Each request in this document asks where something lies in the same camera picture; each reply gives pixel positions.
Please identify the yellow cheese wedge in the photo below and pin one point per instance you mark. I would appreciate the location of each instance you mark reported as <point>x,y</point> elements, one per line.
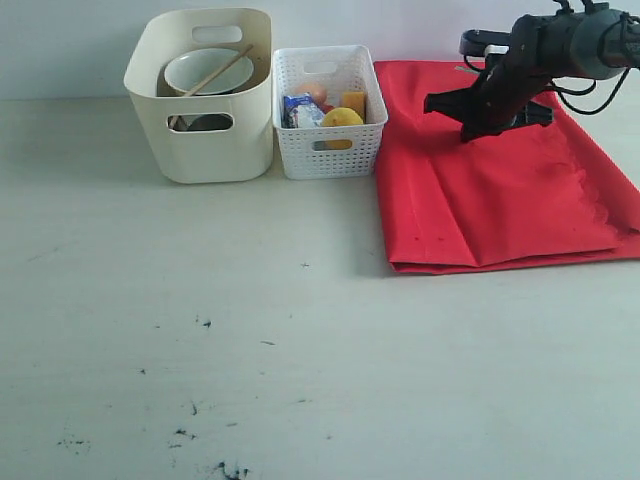
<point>355,100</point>

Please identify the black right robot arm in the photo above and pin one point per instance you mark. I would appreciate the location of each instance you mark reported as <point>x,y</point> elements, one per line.
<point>598,43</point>

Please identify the pale green bowl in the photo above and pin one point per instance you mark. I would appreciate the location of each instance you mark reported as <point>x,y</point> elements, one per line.
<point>200,70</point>

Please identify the red sausage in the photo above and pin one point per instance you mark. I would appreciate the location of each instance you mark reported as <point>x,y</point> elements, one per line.
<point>327,107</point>

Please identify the stainless steel cup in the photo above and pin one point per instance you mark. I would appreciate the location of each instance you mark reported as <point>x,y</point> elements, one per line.
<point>203,123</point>

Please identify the white perforated plastic basket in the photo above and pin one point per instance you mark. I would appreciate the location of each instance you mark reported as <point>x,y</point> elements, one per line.
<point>328,152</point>

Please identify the red scalloped cloth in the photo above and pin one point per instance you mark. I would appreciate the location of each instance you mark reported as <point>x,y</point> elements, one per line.
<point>537,196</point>

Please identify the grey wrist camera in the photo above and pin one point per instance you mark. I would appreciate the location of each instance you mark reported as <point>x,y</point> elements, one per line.
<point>473,42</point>

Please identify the blue white milk carton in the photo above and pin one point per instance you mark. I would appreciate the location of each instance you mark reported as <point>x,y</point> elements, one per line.
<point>300,111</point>

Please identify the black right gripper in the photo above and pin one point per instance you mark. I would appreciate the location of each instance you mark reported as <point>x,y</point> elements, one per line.
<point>498,101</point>

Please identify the brown egg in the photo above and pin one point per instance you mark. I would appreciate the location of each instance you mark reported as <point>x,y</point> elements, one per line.
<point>317,91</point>

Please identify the yellow lemon with sticker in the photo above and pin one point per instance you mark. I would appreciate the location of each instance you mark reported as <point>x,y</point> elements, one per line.
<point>341,117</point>

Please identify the cream plastic bin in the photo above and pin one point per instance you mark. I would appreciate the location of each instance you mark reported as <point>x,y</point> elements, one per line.
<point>240,153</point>

